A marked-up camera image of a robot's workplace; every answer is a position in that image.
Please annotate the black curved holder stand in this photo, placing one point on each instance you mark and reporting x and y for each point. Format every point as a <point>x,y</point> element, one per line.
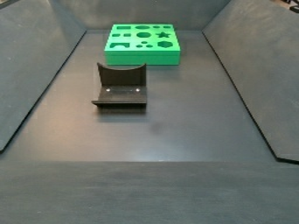
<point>122,86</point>

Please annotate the green shape sorter box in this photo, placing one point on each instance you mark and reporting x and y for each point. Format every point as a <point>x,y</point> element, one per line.
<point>135,44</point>

